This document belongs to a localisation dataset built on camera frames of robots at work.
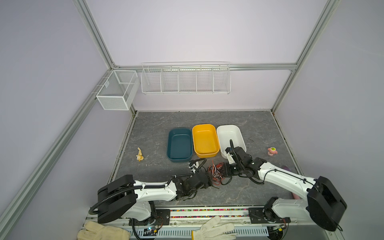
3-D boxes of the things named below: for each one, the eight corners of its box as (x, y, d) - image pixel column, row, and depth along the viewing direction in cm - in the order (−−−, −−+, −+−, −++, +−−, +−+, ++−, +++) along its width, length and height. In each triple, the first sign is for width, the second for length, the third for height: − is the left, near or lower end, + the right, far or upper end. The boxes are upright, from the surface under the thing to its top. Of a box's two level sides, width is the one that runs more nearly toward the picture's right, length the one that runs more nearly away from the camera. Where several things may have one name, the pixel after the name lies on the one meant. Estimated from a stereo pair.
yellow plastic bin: (191, 158, 97) (191, 153, 91) (192, 130, 112) (192, 124, 107) (219, 158, 97) (220, 153, 91) (216, 130, 112) (217, 124, 107)
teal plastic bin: (166, 163, 94) (164, 158, 90) (170, 133, 110) (169, 128, 105) (192, 163, 94) (192, 158, 90) (193, 133, 110) (193, 128, 105)
